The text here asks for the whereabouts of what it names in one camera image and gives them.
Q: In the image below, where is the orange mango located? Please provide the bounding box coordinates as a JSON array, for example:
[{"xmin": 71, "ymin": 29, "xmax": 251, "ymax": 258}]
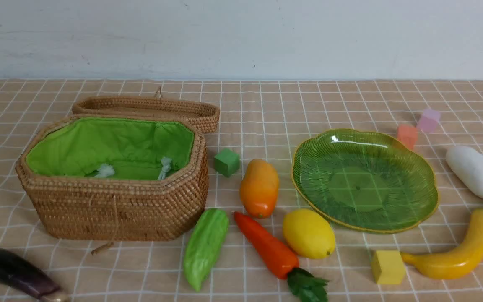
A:
[{"xmin": 239, "ymin": 159, "xmax": 280, "ymax": 219}]

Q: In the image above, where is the yellow lemon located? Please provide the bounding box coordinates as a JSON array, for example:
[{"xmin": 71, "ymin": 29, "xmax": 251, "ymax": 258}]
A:
[{"xmin": 283, "ymin": 208, "xmax": 336, "ymax": 259}]

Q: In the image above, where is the orange carrot with leaves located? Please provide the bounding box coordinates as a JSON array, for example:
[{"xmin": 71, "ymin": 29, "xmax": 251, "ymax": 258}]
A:
[{"xmin": 233, "ymin": 211, "xmax": 329, "ymax": 302}]

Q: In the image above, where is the white radish with leaves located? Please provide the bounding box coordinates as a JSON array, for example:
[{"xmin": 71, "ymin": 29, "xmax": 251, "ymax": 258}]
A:
[{"xmin": 445, "ymin": 146, "xmax": 483, "ymax": 200}]

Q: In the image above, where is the yellow banana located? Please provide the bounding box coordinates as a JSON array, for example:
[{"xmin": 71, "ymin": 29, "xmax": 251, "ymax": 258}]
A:
[{"xmin": 400, "ymin": 208, "xmax": 483, "ymax": 280}]

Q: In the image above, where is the purple eggplant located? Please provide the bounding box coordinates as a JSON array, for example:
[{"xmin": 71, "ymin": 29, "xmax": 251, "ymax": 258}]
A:
[{"xmin": 0, "ymin": 248, "xmax": 70, "ymax": 302}]

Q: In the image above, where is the green foam cube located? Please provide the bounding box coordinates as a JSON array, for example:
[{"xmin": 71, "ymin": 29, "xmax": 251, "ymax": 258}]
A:
[{"xmin": 213, "ymin": 148, "xmax": 240, "ymax": 177}]

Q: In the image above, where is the woven rattan basket lid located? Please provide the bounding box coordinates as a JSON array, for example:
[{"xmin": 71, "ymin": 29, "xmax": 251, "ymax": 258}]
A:
[{"xmin": 72, "ymin": 87, "xmax": 221, "ymax": 133}]

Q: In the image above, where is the checkered beige tablecloth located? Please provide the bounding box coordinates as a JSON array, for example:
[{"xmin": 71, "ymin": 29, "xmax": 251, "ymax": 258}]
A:
[{"xmin": 0, "ymin": 80, "xmax": 483, "ymax": 302}]

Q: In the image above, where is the woven rattan basket green lining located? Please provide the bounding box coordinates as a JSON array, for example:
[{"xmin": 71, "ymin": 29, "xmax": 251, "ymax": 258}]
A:
[{"xmin": 15, "ymin": 114, "xmax": 209, "ymax": 242}]

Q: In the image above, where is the green glass leaf plate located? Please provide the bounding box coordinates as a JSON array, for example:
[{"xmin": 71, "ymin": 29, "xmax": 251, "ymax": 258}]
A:
[{"xmin": 290, "ymin": 128, "xmax": 440, "ymax": 234}]

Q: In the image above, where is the orange foam cube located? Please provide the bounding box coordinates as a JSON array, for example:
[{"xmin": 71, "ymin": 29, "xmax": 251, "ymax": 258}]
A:
[{"xmin": 397, "ymin": 124, "xmax": 418, "ymax": 151}]

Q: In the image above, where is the yellow foam cube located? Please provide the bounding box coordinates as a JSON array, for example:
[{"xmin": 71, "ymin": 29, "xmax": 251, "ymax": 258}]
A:
[{"xmin": 371, "ymin": 250, "xmax": 406, "ymax": 285}]

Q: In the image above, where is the pink foam cube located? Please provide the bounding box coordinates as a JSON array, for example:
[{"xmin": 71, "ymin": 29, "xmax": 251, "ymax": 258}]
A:
[{"xmin": 416, "ymin": 108, "xmax": 441, "ymax": 133}]

